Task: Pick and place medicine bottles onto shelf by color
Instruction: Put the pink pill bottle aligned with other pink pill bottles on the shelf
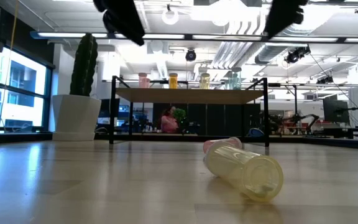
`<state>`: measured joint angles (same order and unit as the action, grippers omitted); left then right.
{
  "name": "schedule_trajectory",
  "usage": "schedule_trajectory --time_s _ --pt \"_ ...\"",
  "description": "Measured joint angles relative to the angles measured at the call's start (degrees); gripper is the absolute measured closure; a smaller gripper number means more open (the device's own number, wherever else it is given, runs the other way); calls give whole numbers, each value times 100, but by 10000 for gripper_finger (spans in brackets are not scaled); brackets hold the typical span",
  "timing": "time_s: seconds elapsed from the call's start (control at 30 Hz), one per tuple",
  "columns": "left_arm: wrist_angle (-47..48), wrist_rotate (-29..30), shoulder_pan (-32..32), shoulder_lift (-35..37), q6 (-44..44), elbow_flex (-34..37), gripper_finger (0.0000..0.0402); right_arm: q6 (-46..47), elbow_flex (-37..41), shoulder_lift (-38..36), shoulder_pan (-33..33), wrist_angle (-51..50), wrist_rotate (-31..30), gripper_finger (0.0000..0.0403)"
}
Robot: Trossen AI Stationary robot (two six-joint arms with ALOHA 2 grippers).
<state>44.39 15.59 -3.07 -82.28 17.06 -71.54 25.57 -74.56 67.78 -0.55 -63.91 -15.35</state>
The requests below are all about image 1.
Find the black hanging camera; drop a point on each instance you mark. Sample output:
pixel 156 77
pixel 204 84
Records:
pixel 190 55

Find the white faceted plant pot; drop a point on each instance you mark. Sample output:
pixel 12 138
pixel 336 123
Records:
pixel 76 118

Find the background black robot arm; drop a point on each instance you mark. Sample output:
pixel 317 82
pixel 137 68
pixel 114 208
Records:
pixel 309 116

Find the person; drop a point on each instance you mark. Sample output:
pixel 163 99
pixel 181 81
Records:
pixel 168 124

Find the black computer monitor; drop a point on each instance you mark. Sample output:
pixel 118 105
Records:
pixel 336 110

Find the yellow medicine bottle white cap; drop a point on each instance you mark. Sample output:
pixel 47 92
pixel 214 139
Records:
pixel 241 168
pixel 204 81

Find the wooden shelf black metal frame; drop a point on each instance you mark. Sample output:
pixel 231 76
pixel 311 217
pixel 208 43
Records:
pixel 191 96

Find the small green potted plant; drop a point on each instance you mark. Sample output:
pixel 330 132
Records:
pixel 181 114

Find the large window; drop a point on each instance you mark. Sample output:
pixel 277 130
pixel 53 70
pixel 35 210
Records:
pixel 20 93

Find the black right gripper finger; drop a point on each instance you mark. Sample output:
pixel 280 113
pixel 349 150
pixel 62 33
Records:
pixel 277 26

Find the green cactus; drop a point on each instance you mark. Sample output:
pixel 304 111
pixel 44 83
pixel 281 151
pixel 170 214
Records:
pixel 84 65

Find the orange medicine bottle white cap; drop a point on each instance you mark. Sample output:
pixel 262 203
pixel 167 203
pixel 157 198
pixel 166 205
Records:
pixel 173 81

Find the blue round object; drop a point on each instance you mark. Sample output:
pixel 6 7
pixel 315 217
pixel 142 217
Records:
pixel 256 133

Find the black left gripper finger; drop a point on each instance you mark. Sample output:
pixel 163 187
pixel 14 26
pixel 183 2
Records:
pixel 126 28

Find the pink medicine bottle white cap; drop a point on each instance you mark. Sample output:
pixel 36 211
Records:
pixel 225 142
pixel 143 81

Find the black ceiling spotlight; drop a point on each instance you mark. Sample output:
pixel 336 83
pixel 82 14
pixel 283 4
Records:
pixel 295 55
pixel 325 80

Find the overhead LED light bar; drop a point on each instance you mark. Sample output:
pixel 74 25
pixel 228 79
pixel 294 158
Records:
pixel 322 39

